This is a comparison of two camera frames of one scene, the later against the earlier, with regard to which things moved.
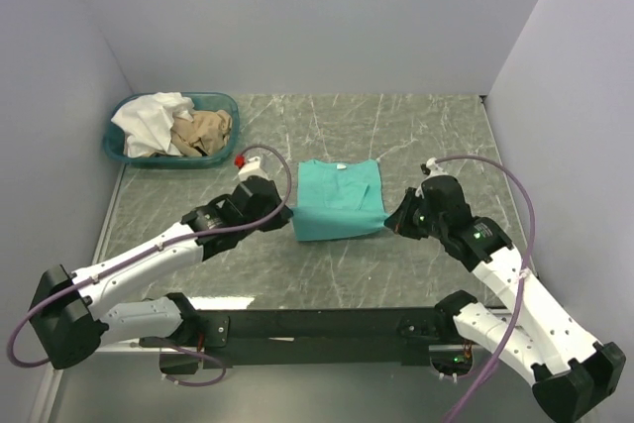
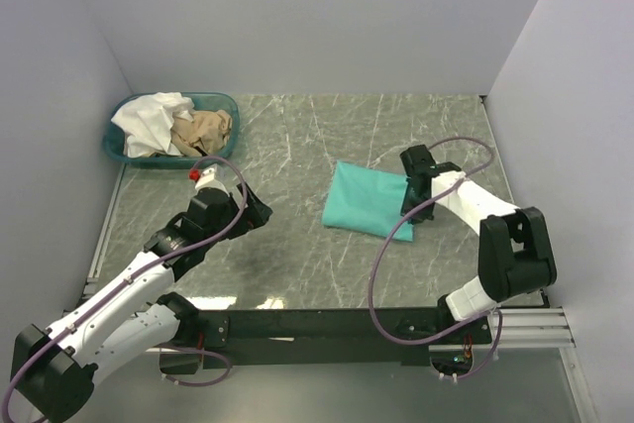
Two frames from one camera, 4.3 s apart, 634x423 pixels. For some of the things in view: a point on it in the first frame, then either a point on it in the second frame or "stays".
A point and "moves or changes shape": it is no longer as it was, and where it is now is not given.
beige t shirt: x=207 y=134 stays
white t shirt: x=148 y=122 stays
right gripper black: x=399 y=221 -> x=423 y=215
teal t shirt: x=338 y=199 moves or changes shape
